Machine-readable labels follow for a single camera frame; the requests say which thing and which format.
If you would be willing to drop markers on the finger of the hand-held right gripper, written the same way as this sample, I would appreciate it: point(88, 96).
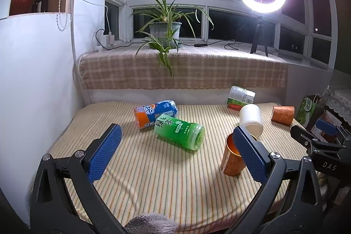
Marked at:
point(326, 126)
point(304, 138)

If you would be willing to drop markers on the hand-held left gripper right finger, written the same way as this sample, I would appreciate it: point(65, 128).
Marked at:
point(251, 154)

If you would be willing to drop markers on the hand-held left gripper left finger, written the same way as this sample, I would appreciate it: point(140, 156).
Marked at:
point(105, 151)

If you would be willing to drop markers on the orange speckled cup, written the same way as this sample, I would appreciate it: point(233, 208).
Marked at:
point(233, 162)
point(283, 114)

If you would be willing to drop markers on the white cup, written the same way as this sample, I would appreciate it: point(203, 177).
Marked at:
point(251, 117)

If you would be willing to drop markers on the printed cardboard box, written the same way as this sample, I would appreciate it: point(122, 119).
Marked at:
point(331, 116)

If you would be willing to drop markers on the green paper bag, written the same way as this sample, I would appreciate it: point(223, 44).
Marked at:
point(307, 110)

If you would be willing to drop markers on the white lace cloth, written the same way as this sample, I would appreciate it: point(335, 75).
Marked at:
point(340, 102)

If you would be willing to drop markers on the striped mat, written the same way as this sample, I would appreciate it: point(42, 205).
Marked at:
point(153, 176)

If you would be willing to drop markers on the clear bottle with green label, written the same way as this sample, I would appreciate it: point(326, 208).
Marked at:
point(240, 98)

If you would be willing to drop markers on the orange and blue bottle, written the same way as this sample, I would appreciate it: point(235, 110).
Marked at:
point(153, 110)

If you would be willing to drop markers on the green plastic bottle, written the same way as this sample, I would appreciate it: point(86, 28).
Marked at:
point(178, 131)

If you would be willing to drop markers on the grey knit cloth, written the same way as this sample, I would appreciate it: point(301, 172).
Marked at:
point(150, 224)

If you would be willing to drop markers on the checked cloth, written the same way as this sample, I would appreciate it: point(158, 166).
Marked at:
point(219, 72)

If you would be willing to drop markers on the white power strip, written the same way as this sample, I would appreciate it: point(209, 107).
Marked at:
point(98, 47)

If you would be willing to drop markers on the spider plant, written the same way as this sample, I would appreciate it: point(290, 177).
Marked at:
point(163, 54)

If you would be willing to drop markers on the white charger plugs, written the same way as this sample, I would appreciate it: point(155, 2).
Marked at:
point(109, 38)

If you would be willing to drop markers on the black tripod stand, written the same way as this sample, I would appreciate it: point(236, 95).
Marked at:
point(257, 34)

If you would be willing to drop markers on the grey flower pot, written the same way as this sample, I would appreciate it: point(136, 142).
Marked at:
point(157, 29)

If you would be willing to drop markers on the dark bottle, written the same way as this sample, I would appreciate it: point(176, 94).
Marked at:
point(44, 3)

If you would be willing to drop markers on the white window frame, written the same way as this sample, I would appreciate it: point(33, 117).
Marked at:
point(205, 1)

